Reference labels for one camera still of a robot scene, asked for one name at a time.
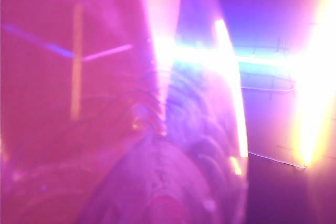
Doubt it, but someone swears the clear plastic mineral water bottle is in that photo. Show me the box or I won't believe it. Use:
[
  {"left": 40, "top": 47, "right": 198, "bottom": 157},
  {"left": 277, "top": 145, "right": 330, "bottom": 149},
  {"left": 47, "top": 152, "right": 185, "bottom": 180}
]
[{"left": 0, "top": 0, "right": 249, "bottom": 224}]

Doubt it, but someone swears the cyan-white vertical light bar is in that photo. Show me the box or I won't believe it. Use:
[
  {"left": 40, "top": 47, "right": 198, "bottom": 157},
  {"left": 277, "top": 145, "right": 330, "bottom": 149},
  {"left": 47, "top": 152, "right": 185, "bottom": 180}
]
[{"left": 157, "top": 39, "right": 299, "bottom": 74}]

